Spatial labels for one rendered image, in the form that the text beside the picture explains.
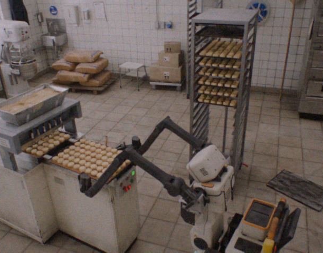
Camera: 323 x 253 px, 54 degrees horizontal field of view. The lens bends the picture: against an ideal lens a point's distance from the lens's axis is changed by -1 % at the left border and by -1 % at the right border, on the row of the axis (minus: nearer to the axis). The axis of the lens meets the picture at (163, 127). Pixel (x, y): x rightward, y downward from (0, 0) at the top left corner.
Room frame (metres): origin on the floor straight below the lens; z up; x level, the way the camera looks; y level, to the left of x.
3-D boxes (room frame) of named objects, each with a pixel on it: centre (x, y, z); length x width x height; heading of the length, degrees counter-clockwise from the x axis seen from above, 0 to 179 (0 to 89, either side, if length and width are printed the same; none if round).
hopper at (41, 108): (2.39, 1.06, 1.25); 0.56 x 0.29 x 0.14; 150
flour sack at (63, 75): (5.97, 1.67, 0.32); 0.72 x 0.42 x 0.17; 75
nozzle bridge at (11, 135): (2.39, 1.06, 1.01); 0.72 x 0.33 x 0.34; 150
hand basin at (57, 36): (6.84, 2.20, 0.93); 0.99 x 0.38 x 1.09; 70
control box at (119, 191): (1.96, 0.30, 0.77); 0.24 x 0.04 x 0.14; 150
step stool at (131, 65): (6.08, 0.55, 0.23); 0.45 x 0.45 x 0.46; 62
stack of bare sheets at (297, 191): (2.73, -1.48, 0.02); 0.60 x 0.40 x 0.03; 42
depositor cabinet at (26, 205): (2.62, 1.47, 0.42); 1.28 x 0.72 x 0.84; 60
